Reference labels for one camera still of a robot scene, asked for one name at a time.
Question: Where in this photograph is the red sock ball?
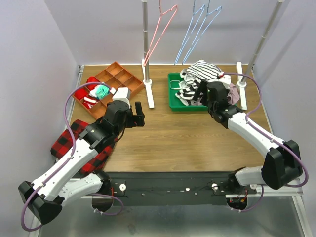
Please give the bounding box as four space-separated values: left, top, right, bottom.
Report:
74 87 89 100
86 77 99 90

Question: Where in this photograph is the left white rack foot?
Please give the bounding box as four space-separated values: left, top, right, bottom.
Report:
141 59 155 109

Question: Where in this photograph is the right metal rack pole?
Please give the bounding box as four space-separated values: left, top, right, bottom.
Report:
245 0 284 75

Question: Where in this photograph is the right white rack foot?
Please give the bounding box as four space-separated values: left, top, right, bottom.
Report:
236 62 247 111

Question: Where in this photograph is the red black plaid shirt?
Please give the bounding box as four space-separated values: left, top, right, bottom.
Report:
50 119 117 178

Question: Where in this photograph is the pink wire hanger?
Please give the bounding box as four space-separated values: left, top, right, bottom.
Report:
143 0 178 67

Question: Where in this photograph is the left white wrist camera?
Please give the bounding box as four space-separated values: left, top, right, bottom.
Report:
112 87 131 107

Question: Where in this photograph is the teal white sock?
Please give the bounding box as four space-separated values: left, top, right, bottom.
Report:
89 85 110 100

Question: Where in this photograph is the aluminium frame rail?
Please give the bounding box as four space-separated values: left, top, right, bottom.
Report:
251 178 304 197

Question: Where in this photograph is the mauve pink garment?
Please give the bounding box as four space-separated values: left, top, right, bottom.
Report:
191 83 240 105

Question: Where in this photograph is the red white striped sock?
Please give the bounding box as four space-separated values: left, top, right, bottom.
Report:
83 97 98 110

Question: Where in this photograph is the green plastic bin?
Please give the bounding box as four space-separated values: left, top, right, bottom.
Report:
168 71 229 112

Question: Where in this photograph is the metal rack pole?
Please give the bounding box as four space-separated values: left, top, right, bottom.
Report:
245 0 284 75
141 0 149 84

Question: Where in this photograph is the blue wire hanger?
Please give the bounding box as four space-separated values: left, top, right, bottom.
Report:
181 0 223 65
174 1 208 65

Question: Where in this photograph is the right blue wire hanger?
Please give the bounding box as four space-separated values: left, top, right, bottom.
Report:
181 0 223 65

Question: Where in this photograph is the left blue wire hanger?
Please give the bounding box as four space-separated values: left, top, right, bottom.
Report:
174 1 208 65

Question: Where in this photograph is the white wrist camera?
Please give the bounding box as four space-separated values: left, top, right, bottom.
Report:
112 87 131 107
218 73 231 87

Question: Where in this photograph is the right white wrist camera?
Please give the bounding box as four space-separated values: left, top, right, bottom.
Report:
218 73 231 87

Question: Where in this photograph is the upper red sock ball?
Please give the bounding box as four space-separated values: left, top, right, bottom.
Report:
86 77 99 90

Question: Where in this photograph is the thin striped tank top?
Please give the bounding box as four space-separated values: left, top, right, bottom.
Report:
184 59 223 82

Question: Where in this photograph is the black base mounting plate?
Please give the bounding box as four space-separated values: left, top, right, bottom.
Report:
106 171 257 206

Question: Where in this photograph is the white rack foot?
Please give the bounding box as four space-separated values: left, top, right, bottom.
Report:
236 62 247 111
141 59 155 109

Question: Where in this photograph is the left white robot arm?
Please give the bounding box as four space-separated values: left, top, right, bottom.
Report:
18 100 145 225

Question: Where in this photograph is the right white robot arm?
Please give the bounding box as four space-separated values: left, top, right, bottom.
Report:
195 81 303 194

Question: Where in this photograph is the left metal rack pole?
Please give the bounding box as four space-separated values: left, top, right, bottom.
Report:
141 0 149 84

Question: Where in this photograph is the lower red sock ball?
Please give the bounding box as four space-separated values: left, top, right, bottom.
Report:
74 87 89 100

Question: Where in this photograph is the wide striped garment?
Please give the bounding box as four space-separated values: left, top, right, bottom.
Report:
175 77 203 106

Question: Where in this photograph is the orange compartment tray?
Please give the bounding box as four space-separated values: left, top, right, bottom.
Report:
71 62 144 123

